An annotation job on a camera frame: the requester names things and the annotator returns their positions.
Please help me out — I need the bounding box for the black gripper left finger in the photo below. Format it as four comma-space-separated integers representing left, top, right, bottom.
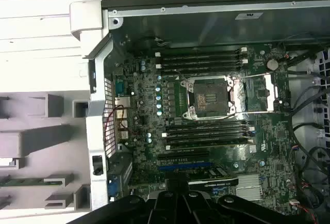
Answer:
67, 174, 184, 224

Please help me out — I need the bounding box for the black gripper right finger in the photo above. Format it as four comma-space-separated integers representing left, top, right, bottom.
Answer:
177, 174, 293, 224

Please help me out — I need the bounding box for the metal socket cover frame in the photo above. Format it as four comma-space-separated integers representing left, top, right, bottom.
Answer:
230, 73, 279, 114

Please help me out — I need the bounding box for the thin wire locking lever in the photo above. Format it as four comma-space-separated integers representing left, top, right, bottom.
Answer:
232, 72, 274, 81

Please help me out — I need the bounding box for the CPU socket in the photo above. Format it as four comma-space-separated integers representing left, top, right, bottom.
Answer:
179, 75, 237, 121

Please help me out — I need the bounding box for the black graphics card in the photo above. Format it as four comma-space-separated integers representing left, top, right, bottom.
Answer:
164, 168, 239, 193

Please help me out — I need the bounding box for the blue expansion slot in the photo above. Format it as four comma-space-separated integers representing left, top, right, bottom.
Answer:
158, 165, 212, 172

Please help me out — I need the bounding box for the silver finned chipset heatsink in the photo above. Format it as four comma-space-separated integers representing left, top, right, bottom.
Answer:
235, 174, 263, 201

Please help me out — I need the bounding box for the black RAM slot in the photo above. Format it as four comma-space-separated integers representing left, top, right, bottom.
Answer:
154, 53, 249, 61
164, 142, 256, 152
161, 130, 255, 137
164, 122, 255, 131
159, 47, 249, 55
156, 65, 243, 74
164, 136, 255, 144
159, 60, 249, 68

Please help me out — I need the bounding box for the green motherboard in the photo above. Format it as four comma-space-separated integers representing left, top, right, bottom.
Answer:
110, 39, 301, 209

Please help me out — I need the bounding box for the green RAM stick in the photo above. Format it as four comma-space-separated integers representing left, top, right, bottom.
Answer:
0, 178, 65, 186

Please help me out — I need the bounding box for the grey parts rack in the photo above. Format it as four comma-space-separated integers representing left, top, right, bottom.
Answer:
0, 92, 91, 212

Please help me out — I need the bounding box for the round coin cell battery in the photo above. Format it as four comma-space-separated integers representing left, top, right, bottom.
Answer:
266, 58, 279, 71

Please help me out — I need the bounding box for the black and silver PC case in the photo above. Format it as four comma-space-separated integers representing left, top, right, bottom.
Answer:
81, 0, 330, 224

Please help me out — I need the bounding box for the white label on case wall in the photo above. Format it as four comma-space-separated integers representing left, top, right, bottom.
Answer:
236, 12, 264, 20

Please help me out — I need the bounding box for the pale case corner handle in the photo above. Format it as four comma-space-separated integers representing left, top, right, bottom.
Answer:
69, 1, 110, 41

